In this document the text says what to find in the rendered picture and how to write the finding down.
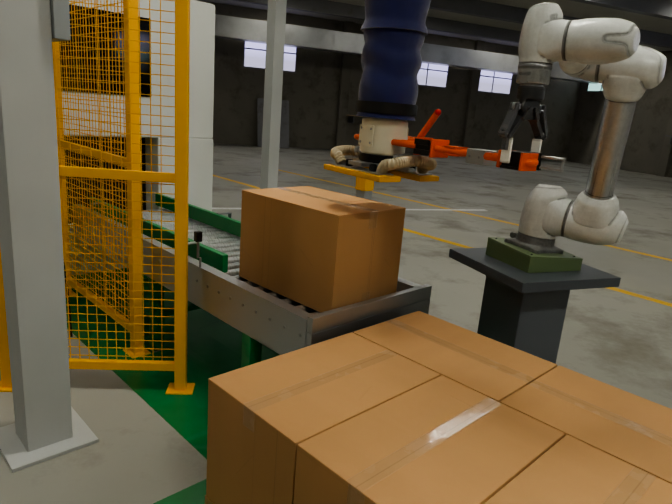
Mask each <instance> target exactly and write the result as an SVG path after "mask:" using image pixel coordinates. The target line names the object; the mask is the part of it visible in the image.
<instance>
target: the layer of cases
mask: <svg viewBox="0 0 672 504"><path fill-rule="evenodd" d="M206 495H207V496H208V497H209V498H210V499H211V500H212V501H213V502H214V503H215V504H672V409H670V408H668V407H665V406H662V405H660V404H657V403H655V402H652V401H650V400H647V399H644V398H642V397H639V396H637V395H634V394H632V393H629V392H626V391H624V390H621V389H619V388H616V387H614V386H611V385H609V384H606V383H603V382H601V381H598V380H596V379H593V378H591V377H588V376H585V375H583V374H580V373H578V372H575V371H573V370H570V369H567V368H565V367H562V366H557V364H555V363H552V362H550V361H547V360H544V359H542V358H539V357H537V356H534V355H532V354H529V353H526V352H524V351H521V350H519V349H516V348H514V347H511V346H508V345H506V344H503V343H501V342H498V341H496V340H493V339H491V338H488V337H485V336H483V335H480V334H478V333H475V332H473V331H470V330H467V329H465V328H462V327H460V326H457V325H455V324H452V323H449V322H447V321H444V320H442V319H439V318H437V317H434V316H432V315H429V314H426V313H424V312H421V311H416V312H413V313H410V314H406V315H403V316H400V317H397V318H394V319H391V320H388V321H385V322H382V323H379V324H375V325H372V326H369V327H366V328H363V329H360V330H357V331H354V332H353V333H352V332H351V333H348V334H344V335H341V336H338V337H335V338H332V339H329V340H326V341H323V342H320V343H317V344H313V345H310V346H307V347H304V348H301V349H298V350H295V351H292V352H289V353H286V354H282V355H279V356H276V357H273V358H270V359H267V360H264V361H261V362H258V363H255V364H251V365H248V366H245V367H242V368H239V369H236V370H233V371H230V372H227V373H224V374H220V375H217V376H214V377H211V378H209V379H208V430H207V482H206Z"/></svg>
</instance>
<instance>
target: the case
mask: <svg viewBox="0 0 672 504"><path fill-rule="evenodd" d="M405 210H406V208H404V207H400V206H396V205H391V204H387V203H382V202H378V201H373V200H369V199H364V198H360V197H356V196H351V195H347V194H342V193H338V192H333V191H329V190H325V189H320V188H316V187H311V186H299V187H283V188H266V189H249V190H242V207H241V237H240V266H239V277H242V278H244V279H246V280H248V281H251V282H253V283H255V284H257V285H260V286H262V287H264V288H266V289H269V290H271V291H273V292H275V293H277V294H280V295H282V296H284V297H286V298H289V299H291V300H293V301H295V302H298V303H300V304H302V305H304V306H307V307H309V308H311V309H313V310H316V311H318V312H320V313H321V312H325V311H329V310H332V309H336V308H340V307H343V306H347V305H351V304H354V303H358V302H362V301H365V300H369V299H373V298H376V297H380V296H384V295H387V294H391V293H395V292H396V290H397V281H398V272H399V263H400V255H401V246H402V237H403V228H404V219H405Z"/></svg>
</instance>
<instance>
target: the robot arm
mask: <svg viewBox="0 0 672 504"><path fill-rule="evenodd" d="M639 43H640V30H639V28H638V27H637V25H636V24H634V23H632V22H630V21H628V20H624V19H619V18H587V19H580V20H563V13H562V10H561V8H560V6H559V5H558V4H557V3H539V4H535V5H533V6H532V7H530V8H529V10H528V11H527V14H526V16H525V19H524V22H523V26H522V30H521V34H520V39H519V46H518V54H519V64H518V71H517V77H516V83H517V84H520V86H518V88H517V94H516V99H518V100H519V102H511V103H510V106H509V110H508V112H507V114H506V117H505V119H504V121H503V123H502V125H501V127H500V129H499V131H498V135H499V136H500V137H501V138H503V140H502V147H501V149H502V150H501V156H500V162H503V163H510V157H511V150H512V144H513V138H511V137H512V135H513V134H514V133H515V131H516V130H517V128H518V127H519V125H520V124H521V123H522V121H524V120H528V121H529V122H530V125H531V128H532V131H533V134H534V137H535V139H532V145H531V151H530V152H538V153H540V151H541V146H542V140H546V139H547V138H548V128H547V119H546V107H547V106H546V105H540V101H543V100H544V96H545V90H546V89H545V87H544V86H546V85H549V82H550V76H551V71H552V65H553V62H559V66H560V68H561V69H562V71H563V72H564V73H565V74H567V75H569V76H571V77H575V78H580V79H582V80H586V81H590V82H595V83H601V84H602V89H603V95H604V97H605V103H604V107H603V112H602V117H601V121H600V126H599V130H598V135H597V139H596V144H595V149H594V153H593V158H592V162H591V167H590V171H589V176H588V181H587V185H586V190H584V191H582V192H581V193H580V194H579V195H578V196H577V198H576V200H575V201H573V200H571V199H569V198H567V192H566V191H565V189H564V188H562V187H561V186H559V185H553V184H538V185H537V186H536V187H535V188H534V189H533V190H532V191H531V192H530V194H529V195H528V197H527V199H526V201H525V204H524V207H523V210H522V214H521V218H520V223H519V229H518V233H516V232H511V233H510V237H511V238H505V240H504V242H506V243H510V244H512V245H515V246H518V247H520V248H523V249H525V250H528V251H530V252H532V253H535V254H542V253H559V254H563V252H564V250H563V249H560V248H558V247H556V246H554V244H555V238H556V236H560V237H565V238H568V239H571V240H574V241H578V242H582V243H587V244H592V245H613V244H615V243H618V242H620V241H621V239H622V237H623V235H624V232H625V230H626V228H627V225H628V219H627V215H626V214H625V212H624V211H621V210H619V200H618V198H617V197H616V195H615V194H614V190H615V186H616V182H617V178H618V174H619V170H620V166H621V162H622V158H623V154H624V150H625V146H626V143H627V139H628V135H629V131H630V127H631V123H632V119H633V115H634V111H635V107H636V103H637V101H639V100H640V99H641V98H642V96H643V95H644V93H645V91H646V90H647V89H652V88H654V87H656V86H658V85H659V84H660V83H661V82H662V80H663V78H664V74H665V69H666V62H667V58H666V56H664V55H663V54H662V53H661V52H659V51H657V50H655V49H653V48H650V47H647V46H641V45H639ZM503 130H505V131H503ZM543 133H544V134H543Z"/></svg>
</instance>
